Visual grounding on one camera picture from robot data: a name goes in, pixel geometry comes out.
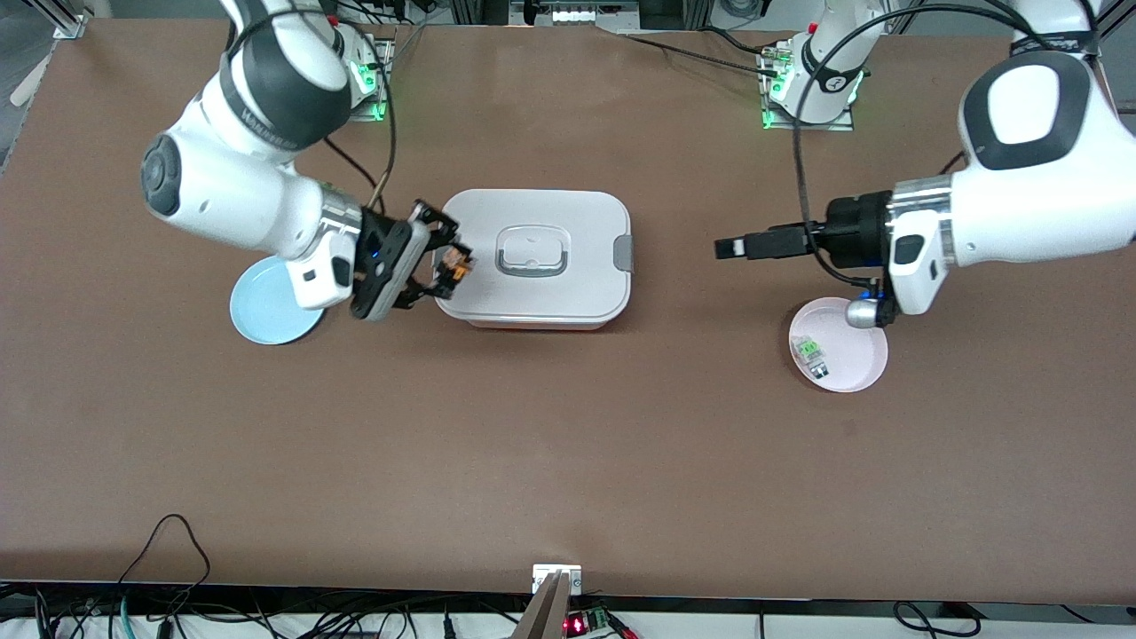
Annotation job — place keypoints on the light blue round plate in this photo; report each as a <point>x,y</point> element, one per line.
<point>266,312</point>

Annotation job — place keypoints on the white lidded lunch box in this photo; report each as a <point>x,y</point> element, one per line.
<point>532,297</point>

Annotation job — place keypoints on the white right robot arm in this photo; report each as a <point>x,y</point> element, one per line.
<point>240,195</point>

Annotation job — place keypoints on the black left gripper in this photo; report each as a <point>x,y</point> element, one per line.
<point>854,231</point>

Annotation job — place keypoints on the pink round plate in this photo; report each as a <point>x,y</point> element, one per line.
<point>854,364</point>

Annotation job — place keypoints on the small metal table bracket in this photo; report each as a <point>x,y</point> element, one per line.
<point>543,577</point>

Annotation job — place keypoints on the aluminium frame profile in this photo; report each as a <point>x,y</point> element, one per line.
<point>71,22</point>

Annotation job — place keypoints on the green switch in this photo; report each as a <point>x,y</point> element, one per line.
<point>810,351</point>

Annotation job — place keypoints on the grey metal pole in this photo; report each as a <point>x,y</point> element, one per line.
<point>546,617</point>

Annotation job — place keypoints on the white connector strip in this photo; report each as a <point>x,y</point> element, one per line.
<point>577,14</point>

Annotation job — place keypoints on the circuit board with red display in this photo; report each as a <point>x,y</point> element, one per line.
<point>579,624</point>

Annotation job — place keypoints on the orange and black switch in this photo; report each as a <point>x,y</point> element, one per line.
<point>457,264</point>

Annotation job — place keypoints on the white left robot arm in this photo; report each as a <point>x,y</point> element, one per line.
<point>1021,204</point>

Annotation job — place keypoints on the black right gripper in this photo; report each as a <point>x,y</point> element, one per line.
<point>380,238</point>

